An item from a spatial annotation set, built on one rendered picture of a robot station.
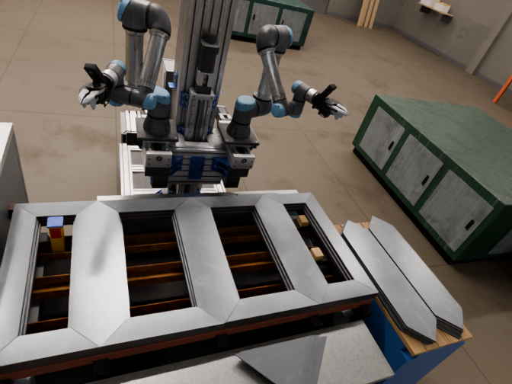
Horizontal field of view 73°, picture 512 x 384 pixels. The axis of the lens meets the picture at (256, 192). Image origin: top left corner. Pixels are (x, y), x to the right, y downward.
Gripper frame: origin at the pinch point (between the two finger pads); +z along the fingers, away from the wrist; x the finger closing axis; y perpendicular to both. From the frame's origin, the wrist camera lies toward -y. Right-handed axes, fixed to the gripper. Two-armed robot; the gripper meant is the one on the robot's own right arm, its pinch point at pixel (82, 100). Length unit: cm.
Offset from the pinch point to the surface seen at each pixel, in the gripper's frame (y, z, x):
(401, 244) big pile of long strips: 78, -23, -159
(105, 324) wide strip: 53, 58, -23
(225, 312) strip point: 59, 44, -64
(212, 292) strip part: 59, 36, -57
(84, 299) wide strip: 53, 50, -12
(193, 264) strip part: 59, 24, -47
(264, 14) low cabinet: 151, -666, -44
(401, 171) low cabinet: 154, -197, -230
